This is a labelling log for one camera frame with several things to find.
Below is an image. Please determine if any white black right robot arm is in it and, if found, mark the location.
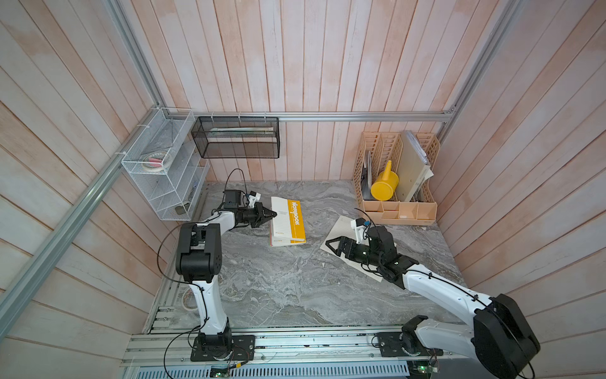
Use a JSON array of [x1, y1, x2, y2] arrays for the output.
[[324, 219, 541, 378]]

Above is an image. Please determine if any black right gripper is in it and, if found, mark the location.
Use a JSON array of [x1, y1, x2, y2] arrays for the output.
[[326, 237, 383, 269]]

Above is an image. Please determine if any yellow plastic watering can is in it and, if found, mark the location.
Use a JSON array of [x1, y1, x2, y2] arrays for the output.
[[371, 160, 399, 202]]

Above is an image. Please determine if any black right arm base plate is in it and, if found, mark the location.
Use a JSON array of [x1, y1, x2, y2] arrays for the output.
[[372, 331, 443, 358]]

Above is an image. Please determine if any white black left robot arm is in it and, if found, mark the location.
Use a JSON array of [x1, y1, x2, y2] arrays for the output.
[[175, 189, 277, 355]]

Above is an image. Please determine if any horizontal aluminium wall rail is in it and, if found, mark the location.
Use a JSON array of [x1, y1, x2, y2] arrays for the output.
[[193, 111, 454, 123]]

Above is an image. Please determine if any white tape roll on table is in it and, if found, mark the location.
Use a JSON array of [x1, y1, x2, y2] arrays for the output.
[[181, 288, 198, 312]]

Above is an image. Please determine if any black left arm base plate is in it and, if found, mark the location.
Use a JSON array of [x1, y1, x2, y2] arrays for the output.
[[190, 333, 256, 362]]

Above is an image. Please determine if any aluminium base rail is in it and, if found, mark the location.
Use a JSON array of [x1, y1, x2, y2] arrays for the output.
[[118, 326, 491, 378]]

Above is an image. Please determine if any beige folder in organizer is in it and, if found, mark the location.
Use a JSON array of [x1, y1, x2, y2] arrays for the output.
[[395, 130, 433, 202]]

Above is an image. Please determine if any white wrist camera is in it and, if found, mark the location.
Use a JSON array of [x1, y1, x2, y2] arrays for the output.
[[247, 191, 261, 208], [350, 218, 372, 244]]

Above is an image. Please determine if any black mesh wall basket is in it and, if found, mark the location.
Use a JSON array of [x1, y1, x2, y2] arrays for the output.
[[190, 115, 281, 159]]

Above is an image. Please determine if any beige plastic desk organizer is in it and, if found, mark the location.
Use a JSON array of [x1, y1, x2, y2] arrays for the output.
[[353, 132, 440, 226]]

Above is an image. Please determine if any white wire mesh shelf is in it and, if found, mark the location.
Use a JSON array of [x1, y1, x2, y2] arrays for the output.
[[122, 107, 208, 222]]

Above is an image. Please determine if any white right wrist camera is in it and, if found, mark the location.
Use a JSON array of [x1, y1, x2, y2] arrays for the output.
[[350, 218, 372, 244]]

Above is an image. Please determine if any tape roll on shelf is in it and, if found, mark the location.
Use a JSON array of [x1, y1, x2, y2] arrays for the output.
[[141, 151, 173, 173]]

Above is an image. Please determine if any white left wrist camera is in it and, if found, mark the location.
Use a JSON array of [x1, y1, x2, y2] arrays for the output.
[[247, 191, 261, 208]]

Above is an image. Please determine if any grey book in organizer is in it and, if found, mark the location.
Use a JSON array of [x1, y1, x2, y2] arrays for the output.
[[361, 151, 374, 201]]

